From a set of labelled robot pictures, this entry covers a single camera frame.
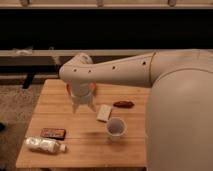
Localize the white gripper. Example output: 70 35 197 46
69 53 96 113

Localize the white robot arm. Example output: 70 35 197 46
59 49 213 171

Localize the orange bowl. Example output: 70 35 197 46
66 83 96 97

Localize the white sponge block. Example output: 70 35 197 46
97 104 112 122

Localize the clear plastic cup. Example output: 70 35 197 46
106 117 126 141

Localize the dark snack bar packet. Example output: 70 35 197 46
41 128 66 140

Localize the clear plastic water bottle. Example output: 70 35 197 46
25 137 67 154

